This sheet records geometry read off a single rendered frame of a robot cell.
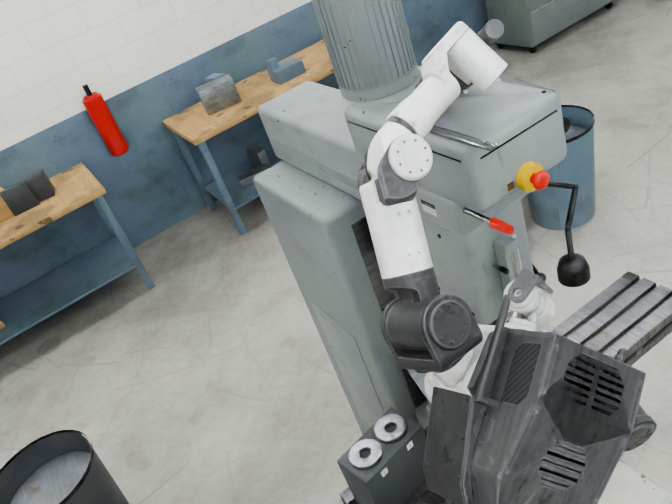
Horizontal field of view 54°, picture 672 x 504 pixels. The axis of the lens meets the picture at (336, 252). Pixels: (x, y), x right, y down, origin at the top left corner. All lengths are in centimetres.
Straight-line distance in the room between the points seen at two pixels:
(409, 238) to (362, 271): 91
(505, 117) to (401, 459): 94
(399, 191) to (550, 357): 35
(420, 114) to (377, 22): 45
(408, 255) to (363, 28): 64
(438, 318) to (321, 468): 230
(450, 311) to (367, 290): 98
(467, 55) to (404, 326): 49
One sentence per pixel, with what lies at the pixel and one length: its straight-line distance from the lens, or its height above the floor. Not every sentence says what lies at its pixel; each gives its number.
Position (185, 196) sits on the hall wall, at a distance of 586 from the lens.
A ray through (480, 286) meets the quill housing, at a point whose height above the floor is 145.
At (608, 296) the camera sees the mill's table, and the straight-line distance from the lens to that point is 238.
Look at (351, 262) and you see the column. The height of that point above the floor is 139.
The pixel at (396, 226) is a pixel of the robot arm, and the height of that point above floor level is 190.
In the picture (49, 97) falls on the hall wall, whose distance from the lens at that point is 545.
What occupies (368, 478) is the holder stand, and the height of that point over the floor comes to 109.
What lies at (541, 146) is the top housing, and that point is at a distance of 141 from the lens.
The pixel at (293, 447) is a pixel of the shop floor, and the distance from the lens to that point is 343.
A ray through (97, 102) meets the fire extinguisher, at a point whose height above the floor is 124.
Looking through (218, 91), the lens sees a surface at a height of 102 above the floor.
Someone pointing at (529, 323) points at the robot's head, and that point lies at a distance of 126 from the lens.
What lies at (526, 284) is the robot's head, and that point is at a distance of 124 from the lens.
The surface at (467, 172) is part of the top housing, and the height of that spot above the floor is 183.
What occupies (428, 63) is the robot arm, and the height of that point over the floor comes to 207.
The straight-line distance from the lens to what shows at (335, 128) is 186.
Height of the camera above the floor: 247
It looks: 33 degrees down
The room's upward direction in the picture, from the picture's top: 21 degrees counter-clockwise
